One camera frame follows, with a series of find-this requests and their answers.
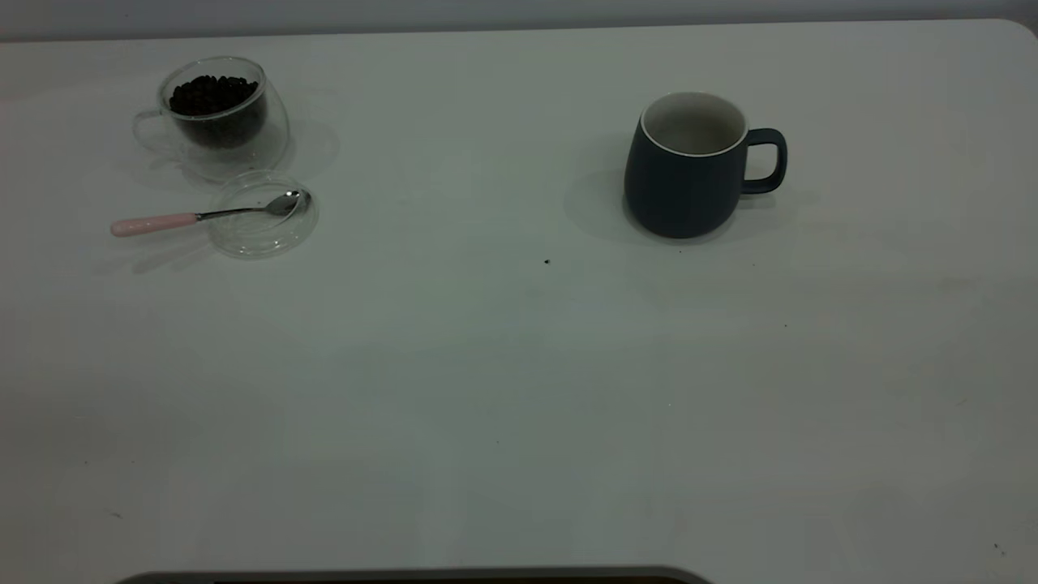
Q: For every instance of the dark grey-blue ceramic mug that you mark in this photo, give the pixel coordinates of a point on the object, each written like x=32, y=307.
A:
x=681, y=195

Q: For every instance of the clear round glass lid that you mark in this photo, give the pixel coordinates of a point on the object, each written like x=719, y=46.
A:
x=259, y=235

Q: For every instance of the dark coffee beans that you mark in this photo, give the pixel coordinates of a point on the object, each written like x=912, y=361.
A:
x=215, y=101

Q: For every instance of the clear double-wall glass cup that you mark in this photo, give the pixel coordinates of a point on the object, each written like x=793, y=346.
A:
x=243, y=158

